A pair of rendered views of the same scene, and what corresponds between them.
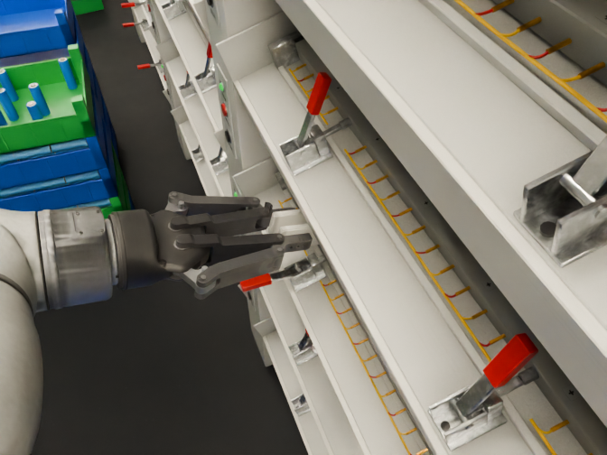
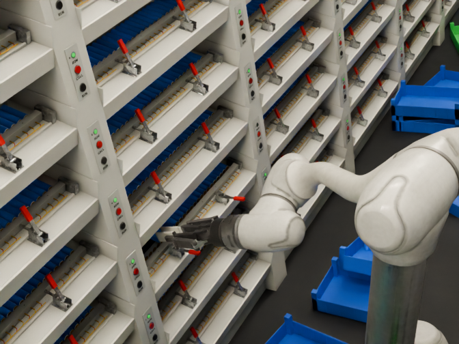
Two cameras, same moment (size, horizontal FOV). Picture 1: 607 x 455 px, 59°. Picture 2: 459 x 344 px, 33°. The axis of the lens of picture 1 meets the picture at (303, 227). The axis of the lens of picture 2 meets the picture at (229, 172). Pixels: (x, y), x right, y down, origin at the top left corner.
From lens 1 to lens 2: 2.09 m
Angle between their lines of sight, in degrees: 85
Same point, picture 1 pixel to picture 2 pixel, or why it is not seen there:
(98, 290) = not seen: hidden behind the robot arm
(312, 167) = (167, 196)
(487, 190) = (201, 98)
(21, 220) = (244, 218)
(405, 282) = (189, 165)
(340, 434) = (212, 276)
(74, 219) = (231, 220)
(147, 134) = not seen: outside the picture
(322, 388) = (199, 290)
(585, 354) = (215, 91)
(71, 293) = not seen: hidden behind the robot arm
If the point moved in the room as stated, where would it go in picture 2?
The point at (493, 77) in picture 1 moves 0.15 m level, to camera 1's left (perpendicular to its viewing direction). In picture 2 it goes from (179, 103) to (213, 118)
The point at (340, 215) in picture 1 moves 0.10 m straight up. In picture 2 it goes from (179, 183) to (171, 153)
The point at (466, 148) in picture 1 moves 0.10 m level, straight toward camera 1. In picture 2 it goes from (195, 102) to (229, 91)
